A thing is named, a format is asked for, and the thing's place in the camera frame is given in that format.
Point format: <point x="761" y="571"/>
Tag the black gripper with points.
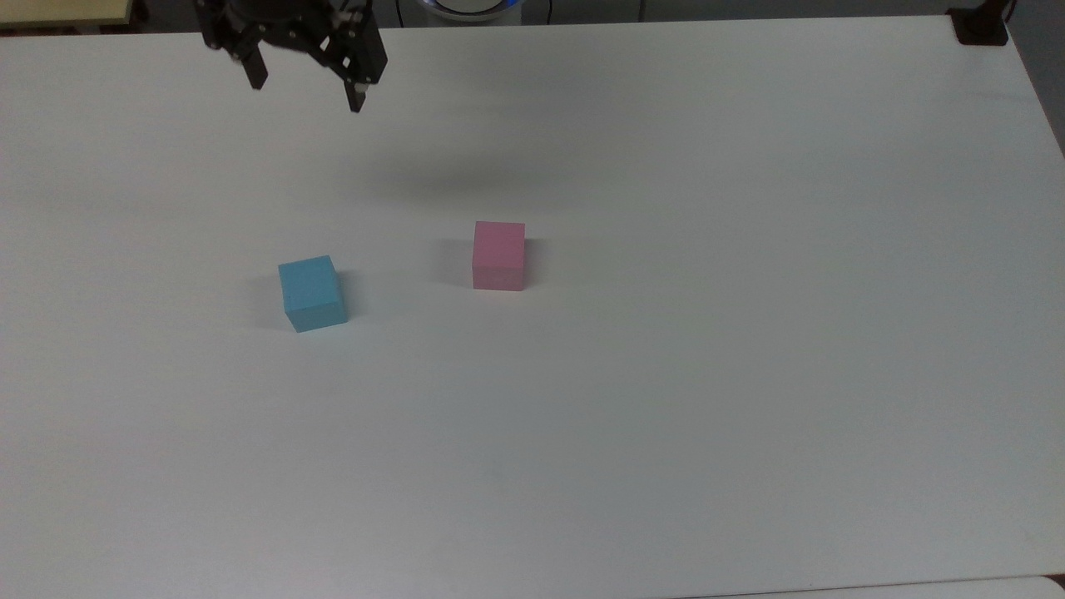
<point x="295" y="29"/>

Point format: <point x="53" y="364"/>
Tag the blue cube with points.
<point x="312" y="293"/>

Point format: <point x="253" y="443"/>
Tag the black table clamp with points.
<point x="980" y="23"/>

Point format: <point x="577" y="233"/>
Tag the yellow wooden side table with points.
<point x="62" y="12"/>

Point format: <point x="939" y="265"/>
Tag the pink cube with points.
<point x="499" y="254"/>

